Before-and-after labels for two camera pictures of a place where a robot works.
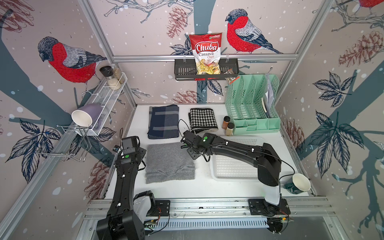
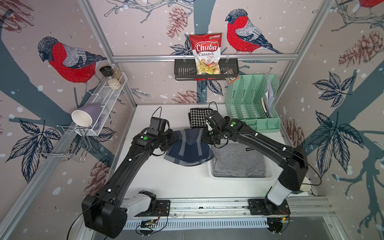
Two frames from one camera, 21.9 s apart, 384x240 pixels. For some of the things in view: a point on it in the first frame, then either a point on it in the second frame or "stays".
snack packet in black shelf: (230, 79) stays
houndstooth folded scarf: (202, 120) stays
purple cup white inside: (85, 115) stays
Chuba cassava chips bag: (206, 48) stays
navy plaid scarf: (163, 122) -> (189, 149)
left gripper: (142, 151) -> (173, 139)
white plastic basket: (227, 168) stays
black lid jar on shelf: (107, 71) stays
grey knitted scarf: (168, 162) -> (235, 160)
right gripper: (191, 156) -> (203, 137)
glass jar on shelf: (117, 73) stays
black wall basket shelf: (185, 70) stays
